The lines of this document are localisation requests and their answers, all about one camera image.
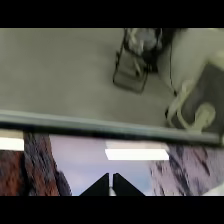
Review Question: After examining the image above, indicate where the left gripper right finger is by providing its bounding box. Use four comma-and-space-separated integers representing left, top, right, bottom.
112, 172, 146, 197

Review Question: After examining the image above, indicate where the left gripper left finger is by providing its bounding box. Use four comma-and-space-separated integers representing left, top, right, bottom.
79, 172, 110, 197

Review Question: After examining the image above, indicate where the silver frame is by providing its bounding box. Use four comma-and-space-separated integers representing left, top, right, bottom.
0, 109, 224, 146

